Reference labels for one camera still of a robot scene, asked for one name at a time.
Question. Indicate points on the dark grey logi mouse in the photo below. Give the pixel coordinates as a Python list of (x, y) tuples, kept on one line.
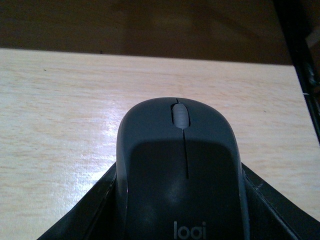
[(178, 174)]

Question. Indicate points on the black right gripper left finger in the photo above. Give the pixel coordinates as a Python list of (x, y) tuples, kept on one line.
[(99, 215)]

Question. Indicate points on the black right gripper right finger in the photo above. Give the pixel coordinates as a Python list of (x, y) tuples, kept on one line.
[(274, 217)]

